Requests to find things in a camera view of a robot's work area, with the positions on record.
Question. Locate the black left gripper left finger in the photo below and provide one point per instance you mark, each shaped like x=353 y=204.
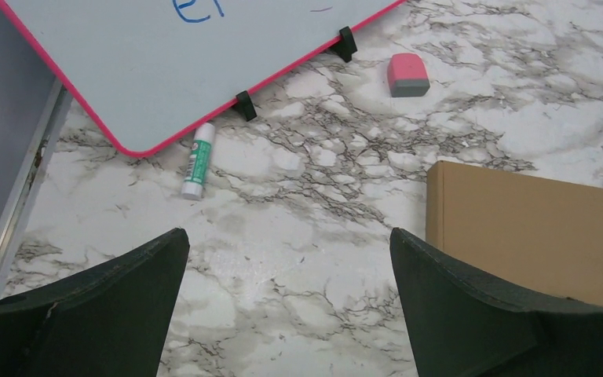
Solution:
x=108 y=320

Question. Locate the pink framed whiteboard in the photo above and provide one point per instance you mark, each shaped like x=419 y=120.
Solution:
x=148 y=72

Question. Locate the brown cardboard box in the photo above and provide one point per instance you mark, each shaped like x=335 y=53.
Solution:
x=538 y=233

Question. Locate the green white glue stick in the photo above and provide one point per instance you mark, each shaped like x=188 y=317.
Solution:
x=193 y=184

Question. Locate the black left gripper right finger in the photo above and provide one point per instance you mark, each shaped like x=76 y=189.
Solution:
x=463 y=321

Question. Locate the pink whiteboard eraser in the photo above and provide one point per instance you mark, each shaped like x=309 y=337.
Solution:
x=407 y=76

